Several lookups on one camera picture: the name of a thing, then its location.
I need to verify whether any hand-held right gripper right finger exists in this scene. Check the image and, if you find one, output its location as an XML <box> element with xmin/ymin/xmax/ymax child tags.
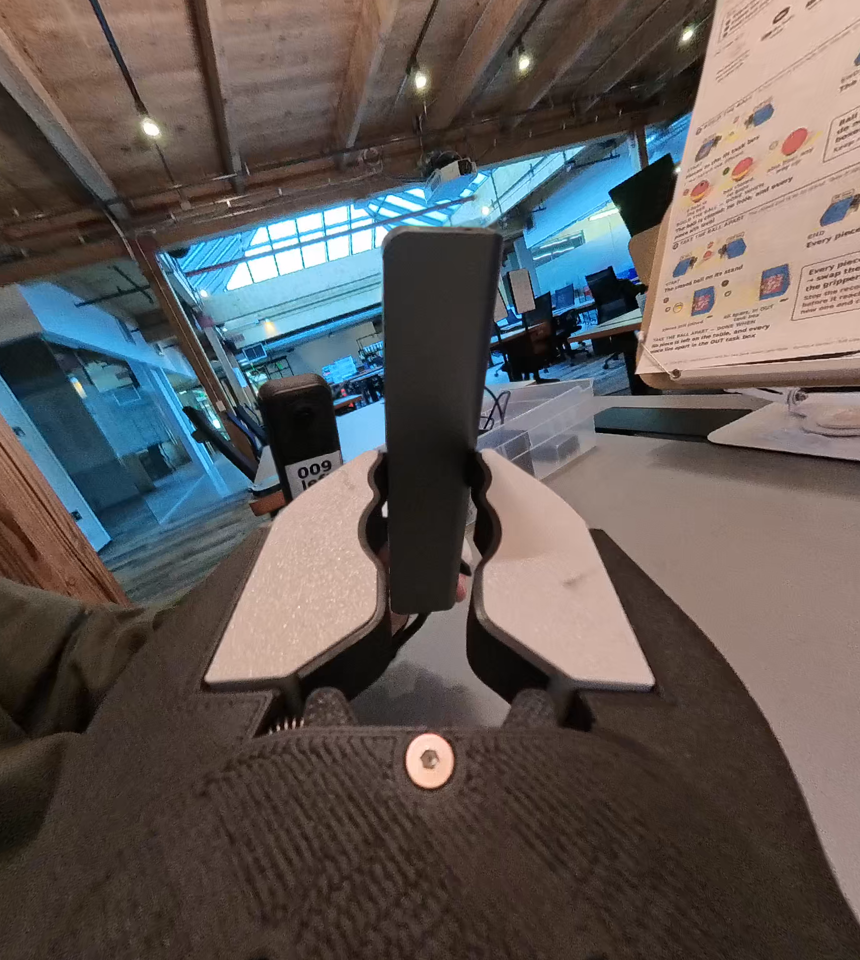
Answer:
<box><xmin>467</xmin><ymin>448</ymin><xmax>657</xmax><ymax>714</ymax></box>

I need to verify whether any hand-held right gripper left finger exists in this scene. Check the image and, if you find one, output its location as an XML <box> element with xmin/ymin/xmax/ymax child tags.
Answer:
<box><xmin>203</xmin><ymin>448</ymin><xmax>390</xmax><ymax>725</ymax></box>

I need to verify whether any dark grey USB hub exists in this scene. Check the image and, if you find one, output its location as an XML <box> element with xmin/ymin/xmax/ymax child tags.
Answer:
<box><xmin>382</xmin><ymin>225</ymin><xmax>505</xmax><ymax>612</ymax></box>

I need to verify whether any clear plastic bin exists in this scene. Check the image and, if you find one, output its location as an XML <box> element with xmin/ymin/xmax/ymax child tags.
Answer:
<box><xmin>478</xmin><ymin>377</ymin><xmax>598</xmax><ymax>481</ymax></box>

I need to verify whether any grey desk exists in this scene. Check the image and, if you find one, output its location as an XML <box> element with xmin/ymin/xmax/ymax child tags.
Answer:
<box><xmin>332</xmin><ymin>393</ymin><xmax>860</xmax><ymax>960</ymax></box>

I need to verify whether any black flat pad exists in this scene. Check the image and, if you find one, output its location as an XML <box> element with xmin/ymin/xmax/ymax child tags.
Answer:
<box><xmin>593</xmin><ymin>393</ymin><xmax>772</xmax><ymax>442</ymax></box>

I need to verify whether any white stand base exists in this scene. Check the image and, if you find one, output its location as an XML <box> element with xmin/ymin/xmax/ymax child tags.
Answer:
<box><xmin>707</xmin><ymin>386</ymin><xmax>860</xmax><ymax>470</ymax></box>

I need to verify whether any ceiling projector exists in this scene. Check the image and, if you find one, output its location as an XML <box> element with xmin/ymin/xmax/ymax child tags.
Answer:
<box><xmin>422</xmin><ymin>153</ymin><xmax>476</xmax><ymax>200</ymax></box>

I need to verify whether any black office chair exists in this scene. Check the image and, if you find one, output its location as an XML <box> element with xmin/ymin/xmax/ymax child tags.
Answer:
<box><xmin>586</xmin><ymin>266</ymin><xmax>643</xmax><ymax>360</ymax></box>

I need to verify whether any black monitor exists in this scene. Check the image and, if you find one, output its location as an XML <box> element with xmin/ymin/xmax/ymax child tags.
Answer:
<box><xmin>608</xmin><ymin>153</ymin><xmax>677</xmax><ymax>240</ymax></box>

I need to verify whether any printed instruction sheet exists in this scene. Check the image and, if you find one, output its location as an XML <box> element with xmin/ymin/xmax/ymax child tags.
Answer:
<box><xmin>636</xmin><ymin>0</ymin><xmax>860</xmax><ymax>372</ymax></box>

